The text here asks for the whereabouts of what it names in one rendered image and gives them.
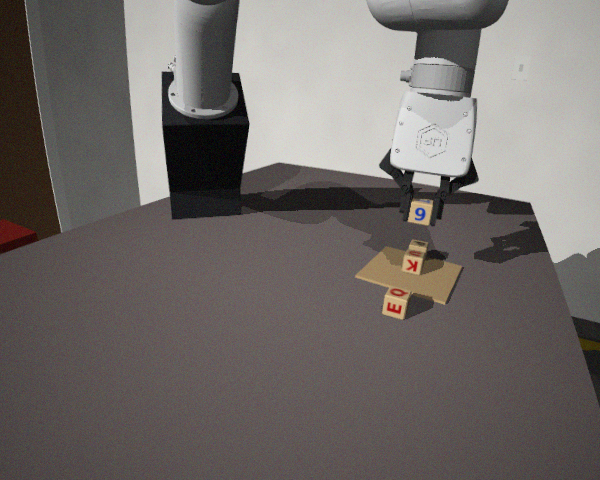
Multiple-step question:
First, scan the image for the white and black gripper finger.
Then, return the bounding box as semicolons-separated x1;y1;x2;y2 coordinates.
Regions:
430;158;479;226
379;148;414;221

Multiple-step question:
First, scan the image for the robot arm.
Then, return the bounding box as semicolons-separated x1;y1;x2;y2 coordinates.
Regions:
167;0;509;119

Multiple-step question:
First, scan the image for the tan flat mat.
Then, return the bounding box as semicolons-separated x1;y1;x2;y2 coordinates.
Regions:
355;246;462;305

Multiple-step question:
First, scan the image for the wooden letter block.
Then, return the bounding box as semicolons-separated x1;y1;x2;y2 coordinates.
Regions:
382;286;412;320
409;239;429;263
402;249;426;275
408;197;434;226

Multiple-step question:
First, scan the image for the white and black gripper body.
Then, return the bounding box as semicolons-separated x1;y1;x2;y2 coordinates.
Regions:
390;88;477;178

